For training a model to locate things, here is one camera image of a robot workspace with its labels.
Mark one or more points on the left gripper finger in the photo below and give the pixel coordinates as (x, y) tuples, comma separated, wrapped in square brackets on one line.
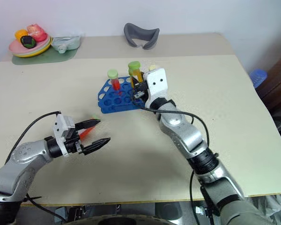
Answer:
[(89, 123), (96, 144)]

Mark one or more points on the red test tube green cap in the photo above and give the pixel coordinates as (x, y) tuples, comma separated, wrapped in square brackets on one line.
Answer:
[(87, 132), (116, 85)]

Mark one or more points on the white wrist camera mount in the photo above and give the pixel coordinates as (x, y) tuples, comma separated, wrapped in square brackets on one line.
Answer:
[(157, 82), (59, 126)]

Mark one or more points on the pink plate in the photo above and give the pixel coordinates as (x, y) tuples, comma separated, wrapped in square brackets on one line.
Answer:
[(14, 48)]

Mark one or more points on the orange toy fruit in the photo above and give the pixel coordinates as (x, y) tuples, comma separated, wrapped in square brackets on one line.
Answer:
[(19, 34)]

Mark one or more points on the green placemat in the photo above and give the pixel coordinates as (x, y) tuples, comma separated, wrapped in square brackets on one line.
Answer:
[(49, 58)]

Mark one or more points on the grey foam face pad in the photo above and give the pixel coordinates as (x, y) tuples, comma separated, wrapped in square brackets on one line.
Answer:
[(131, 35)]

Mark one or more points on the silver metal part under table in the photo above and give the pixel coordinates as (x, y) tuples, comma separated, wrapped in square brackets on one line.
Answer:
[(171, 211)]

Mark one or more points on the black green toy fruit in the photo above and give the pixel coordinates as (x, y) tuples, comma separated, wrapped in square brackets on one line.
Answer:
[(28, 42)]

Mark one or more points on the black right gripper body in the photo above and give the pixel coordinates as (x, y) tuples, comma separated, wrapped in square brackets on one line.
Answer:
[(140, 92)]

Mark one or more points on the light green crumpled cloth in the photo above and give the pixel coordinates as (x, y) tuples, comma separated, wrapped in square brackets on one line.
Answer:
[(72, 43)]

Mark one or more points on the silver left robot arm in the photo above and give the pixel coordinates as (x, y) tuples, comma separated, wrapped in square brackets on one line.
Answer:
[(16, 161)]

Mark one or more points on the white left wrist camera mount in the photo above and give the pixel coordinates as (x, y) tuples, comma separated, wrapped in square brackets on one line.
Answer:
[(59, 126)]

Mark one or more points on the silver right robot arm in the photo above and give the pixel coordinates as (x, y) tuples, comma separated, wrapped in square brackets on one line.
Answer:
[(185, 133)]

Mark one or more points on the blue test tube rack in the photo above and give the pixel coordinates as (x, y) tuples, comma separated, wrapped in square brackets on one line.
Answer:
[(112, 103)]

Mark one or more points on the yellow test tube green cap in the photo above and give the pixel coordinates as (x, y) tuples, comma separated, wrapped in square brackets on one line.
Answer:
[(134, 66)]

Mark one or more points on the brown wooden furniture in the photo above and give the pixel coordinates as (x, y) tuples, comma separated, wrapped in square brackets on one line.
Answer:
[(278, 79)]

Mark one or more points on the stacked plates with toy food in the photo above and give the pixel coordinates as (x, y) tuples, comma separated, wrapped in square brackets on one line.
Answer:
[(43, 50)]

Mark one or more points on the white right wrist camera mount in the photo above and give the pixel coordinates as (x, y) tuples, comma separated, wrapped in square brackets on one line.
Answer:
[(157, 82)]

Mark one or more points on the pink red toy fruit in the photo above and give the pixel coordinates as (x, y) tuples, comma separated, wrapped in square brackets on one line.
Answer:
[(37, 32)]

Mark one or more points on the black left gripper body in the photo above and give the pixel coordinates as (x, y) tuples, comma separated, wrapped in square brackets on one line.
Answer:
[(72, 145)]

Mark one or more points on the test tube pale yellow cap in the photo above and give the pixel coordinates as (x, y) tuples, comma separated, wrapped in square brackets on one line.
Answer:
[(152, 68)]

